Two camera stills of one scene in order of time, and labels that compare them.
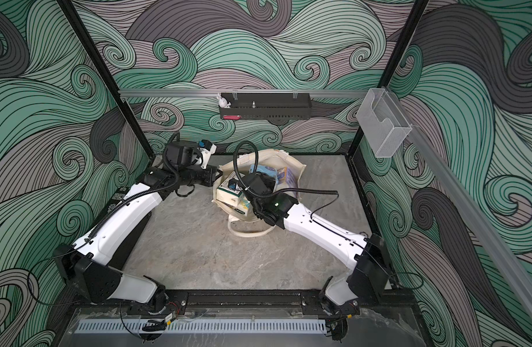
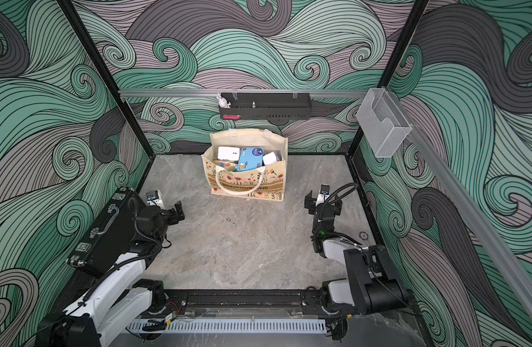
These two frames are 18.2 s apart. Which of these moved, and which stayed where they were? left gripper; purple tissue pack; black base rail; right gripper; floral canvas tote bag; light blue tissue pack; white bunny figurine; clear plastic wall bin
Moved: left gripper; right gripper; light blue tissue pack; purple tissue pack; floral canvas tote bag
Stayed: white bunny figurine; black base rail; clear plastic wall bin
